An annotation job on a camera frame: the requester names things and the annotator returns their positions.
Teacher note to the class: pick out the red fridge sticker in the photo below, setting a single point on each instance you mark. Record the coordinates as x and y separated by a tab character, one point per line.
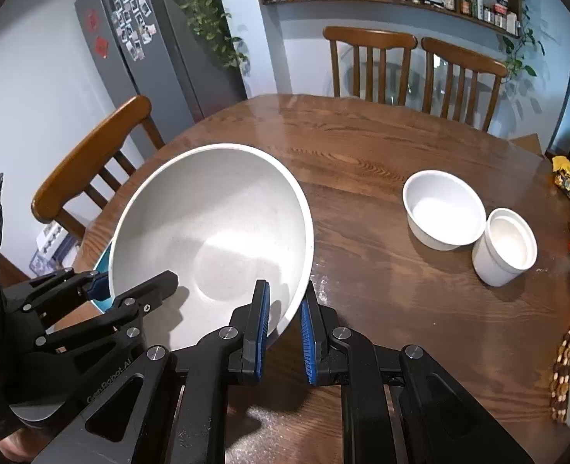
102	47
91	19

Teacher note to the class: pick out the wooden chair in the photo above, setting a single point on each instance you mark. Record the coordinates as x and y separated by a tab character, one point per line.
464	55
369	37
87	154

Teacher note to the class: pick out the long hanging green vine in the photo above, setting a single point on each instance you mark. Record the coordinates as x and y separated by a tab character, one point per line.
207	14

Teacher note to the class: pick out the pile of small boxes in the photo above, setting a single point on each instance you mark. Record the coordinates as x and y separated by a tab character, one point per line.
53	246

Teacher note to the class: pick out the cluster of fridge photos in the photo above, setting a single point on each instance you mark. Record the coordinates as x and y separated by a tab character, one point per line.
130	14

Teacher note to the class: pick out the blue dish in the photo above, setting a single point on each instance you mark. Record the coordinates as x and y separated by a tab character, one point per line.
102	260

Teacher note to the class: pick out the large white bowl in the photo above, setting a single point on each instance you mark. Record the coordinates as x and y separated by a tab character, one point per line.
207	212

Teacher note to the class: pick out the wooden bead trivet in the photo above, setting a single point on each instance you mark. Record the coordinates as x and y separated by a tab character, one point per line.
563	372

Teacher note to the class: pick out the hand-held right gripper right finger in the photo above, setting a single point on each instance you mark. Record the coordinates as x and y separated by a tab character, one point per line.
309	343

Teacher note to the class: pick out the white straight-sided cup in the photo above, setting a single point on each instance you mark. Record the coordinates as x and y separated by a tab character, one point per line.
505	246

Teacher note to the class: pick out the small green vine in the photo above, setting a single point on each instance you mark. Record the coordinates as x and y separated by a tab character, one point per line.
524	43

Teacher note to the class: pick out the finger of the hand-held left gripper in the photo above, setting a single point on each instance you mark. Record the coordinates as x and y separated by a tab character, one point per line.
135	299
94	289

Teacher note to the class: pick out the person's left hand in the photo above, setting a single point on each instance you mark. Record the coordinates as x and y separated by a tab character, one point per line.
14	447

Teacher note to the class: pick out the grey refrigerator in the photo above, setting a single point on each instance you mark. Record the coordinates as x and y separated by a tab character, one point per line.
178	67

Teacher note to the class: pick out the brown cardboard box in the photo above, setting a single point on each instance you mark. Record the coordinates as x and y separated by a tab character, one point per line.
526	145

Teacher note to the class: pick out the yellow snack packet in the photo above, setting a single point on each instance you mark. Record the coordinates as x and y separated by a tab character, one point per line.
565	176

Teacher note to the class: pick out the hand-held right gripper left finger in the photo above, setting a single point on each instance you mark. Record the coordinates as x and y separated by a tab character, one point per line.
263	328

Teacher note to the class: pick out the medium white bowl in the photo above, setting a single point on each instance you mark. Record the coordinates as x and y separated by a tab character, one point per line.
442	208

